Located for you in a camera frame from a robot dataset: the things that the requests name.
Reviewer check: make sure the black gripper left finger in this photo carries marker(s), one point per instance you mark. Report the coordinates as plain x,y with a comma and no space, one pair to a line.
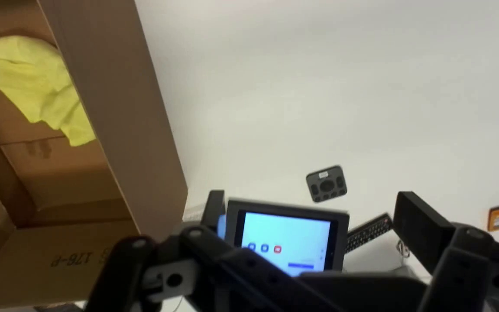
215,209

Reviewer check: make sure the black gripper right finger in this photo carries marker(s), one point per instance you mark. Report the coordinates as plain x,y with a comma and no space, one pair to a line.
419,228

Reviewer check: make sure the yellow towel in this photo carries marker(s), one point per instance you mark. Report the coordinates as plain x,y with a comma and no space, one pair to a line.
41,87

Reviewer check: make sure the brown cardboard box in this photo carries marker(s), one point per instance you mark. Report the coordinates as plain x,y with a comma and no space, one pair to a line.
121,115

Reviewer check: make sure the black remote control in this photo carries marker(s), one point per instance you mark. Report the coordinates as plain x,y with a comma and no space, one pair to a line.
371,231

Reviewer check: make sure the black tablet with blue screen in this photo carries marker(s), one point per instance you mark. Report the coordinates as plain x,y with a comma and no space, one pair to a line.
286,240

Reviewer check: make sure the small black button pad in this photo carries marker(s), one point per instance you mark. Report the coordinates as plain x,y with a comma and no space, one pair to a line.
326,184

